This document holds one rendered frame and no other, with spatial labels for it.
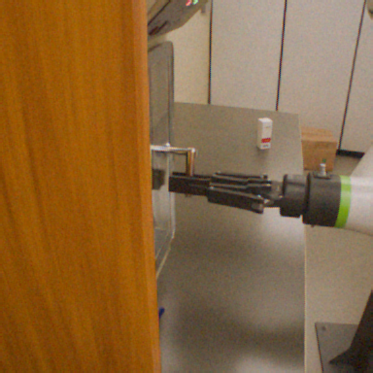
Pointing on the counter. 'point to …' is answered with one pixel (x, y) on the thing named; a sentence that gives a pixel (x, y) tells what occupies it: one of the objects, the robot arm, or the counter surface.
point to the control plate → (170, 16)
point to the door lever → (186, 157)
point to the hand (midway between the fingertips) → (189, 183)
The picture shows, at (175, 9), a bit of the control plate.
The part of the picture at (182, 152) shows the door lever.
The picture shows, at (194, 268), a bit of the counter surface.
